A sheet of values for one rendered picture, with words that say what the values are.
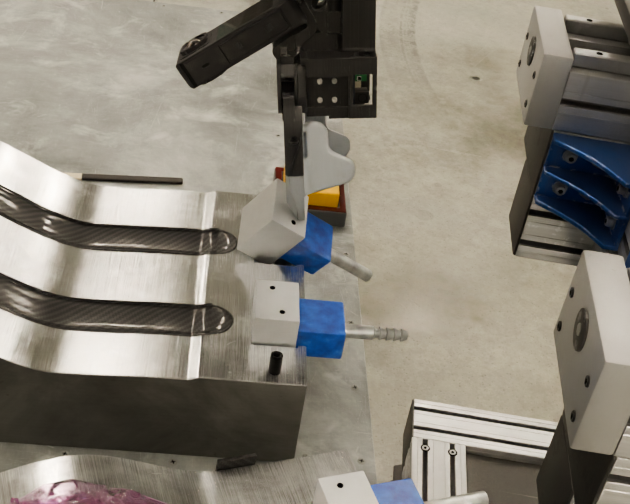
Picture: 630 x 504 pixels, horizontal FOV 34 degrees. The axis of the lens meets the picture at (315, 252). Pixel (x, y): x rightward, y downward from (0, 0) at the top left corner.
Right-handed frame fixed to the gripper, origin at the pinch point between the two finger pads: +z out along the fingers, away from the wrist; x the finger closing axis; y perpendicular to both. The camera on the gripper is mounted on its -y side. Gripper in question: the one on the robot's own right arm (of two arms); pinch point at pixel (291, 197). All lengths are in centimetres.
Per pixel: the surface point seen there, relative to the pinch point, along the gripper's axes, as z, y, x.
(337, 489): 10.6, 2.5, -26.4
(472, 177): 78, 51, 172
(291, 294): 4.1, -0.3, -10.0
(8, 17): 0, -38, 61
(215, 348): 6.5, -6.5, -13.9
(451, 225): 80, 41, 149
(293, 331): 5.7, -0.2, -13.1
